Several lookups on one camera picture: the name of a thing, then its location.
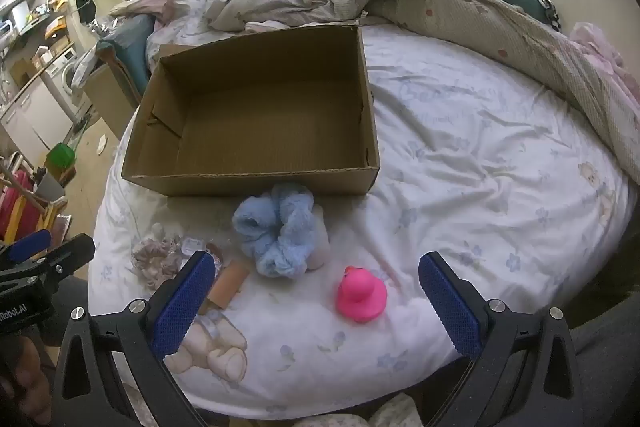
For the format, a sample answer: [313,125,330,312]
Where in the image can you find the greyish pink scrunchie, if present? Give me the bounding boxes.
[131,234,186,290]

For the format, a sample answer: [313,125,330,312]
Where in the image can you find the white printed sock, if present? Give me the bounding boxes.
[305,204,332,272]

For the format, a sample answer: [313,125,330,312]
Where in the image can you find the white washing machine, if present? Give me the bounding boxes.
[42,47,94,122]

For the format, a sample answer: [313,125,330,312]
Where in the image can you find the green plastic bin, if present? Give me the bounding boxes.
[45,143,77,168]

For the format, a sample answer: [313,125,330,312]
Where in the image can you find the person's left hand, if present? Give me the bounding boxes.
[0,336,52,425]

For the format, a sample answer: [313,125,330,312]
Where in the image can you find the pink rubber duck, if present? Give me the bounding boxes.
[336,266,388,324]

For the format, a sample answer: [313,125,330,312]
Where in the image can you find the white floral bedsheet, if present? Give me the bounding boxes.
[87,0,631,423]

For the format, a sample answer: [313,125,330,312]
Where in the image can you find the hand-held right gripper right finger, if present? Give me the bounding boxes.
[417,251,586,427]

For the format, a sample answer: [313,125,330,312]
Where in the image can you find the beige patterned quilt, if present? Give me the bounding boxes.
[207,0,640,185]

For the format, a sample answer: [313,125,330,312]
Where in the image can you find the black white checkered item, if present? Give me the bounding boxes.
[531,0,564,31]

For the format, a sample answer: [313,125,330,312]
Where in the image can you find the light blue fuzzy sock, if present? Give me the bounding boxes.
[231,183,317,279]

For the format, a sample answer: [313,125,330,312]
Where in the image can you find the brown cardboard box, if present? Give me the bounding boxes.
[121,24,381,198]

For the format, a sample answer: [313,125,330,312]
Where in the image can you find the pink crumpled garment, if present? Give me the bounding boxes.
[570,22,640,108]

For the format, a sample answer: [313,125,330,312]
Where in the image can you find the clear plastic packaging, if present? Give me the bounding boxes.
[180,234,223,278]

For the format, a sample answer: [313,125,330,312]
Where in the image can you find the plain cardboard carton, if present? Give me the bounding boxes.
[82,62,137,140]

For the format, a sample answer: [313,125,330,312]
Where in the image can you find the person's grey pants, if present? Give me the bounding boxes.
[567,304,640,427]

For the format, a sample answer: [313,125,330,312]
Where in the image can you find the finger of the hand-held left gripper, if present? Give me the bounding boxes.
[0,234,96,295]
[0,228,53,265]

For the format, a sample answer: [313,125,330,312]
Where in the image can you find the pink white cloth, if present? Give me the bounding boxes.
[244,20,292,34]

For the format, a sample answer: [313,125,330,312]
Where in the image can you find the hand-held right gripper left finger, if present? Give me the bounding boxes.
[50,251,231,427]

